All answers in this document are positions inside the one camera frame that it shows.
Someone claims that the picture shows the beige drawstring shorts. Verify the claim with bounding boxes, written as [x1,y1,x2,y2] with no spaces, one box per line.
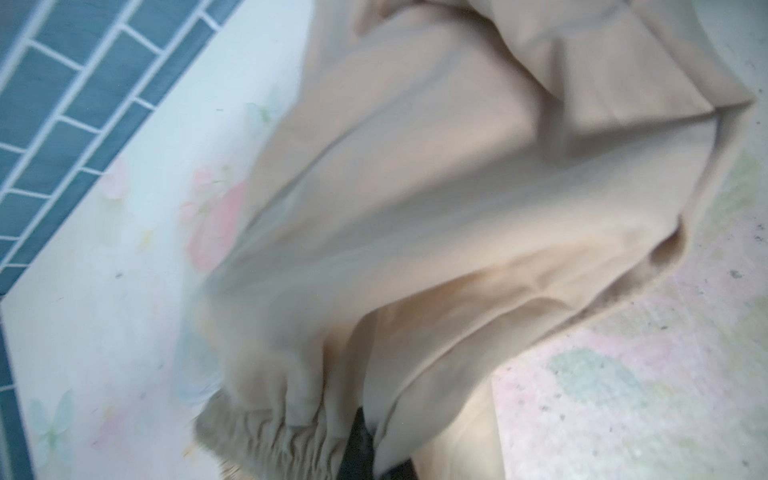
[187,1,755,479]

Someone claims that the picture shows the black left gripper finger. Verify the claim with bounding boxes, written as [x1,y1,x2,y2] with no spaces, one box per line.
[336,407,417,480]

